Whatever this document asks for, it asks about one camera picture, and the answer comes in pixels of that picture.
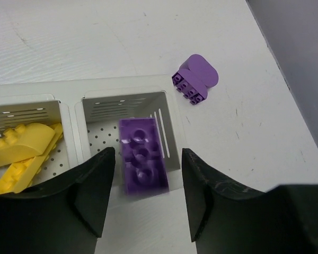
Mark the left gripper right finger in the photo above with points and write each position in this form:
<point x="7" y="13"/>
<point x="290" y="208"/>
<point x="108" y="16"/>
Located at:
<point x="226" y="216"/>

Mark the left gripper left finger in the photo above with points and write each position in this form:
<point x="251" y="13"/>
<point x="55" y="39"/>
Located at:
<point x="65" y="214"/>

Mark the yellow lego plate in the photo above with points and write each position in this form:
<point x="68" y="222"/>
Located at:
<point x="19" y="175"/>

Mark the yellow lego brick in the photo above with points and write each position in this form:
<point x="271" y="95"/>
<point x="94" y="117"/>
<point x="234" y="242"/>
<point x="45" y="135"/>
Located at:
<point x="24" y="142"/>

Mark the purple lego brick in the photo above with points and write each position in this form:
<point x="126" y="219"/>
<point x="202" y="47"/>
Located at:
<point x="143" y="164"/>

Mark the purple lego figure piece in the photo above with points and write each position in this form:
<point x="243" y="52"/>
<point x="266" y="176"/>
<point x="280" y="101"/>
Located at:
<point x="194" y="78"/>

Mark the white two-bin container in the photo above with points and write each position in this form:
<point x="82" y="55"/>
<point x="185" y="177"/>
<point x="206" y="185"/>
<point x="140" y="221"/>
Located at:
<point x="90" y="111"/>

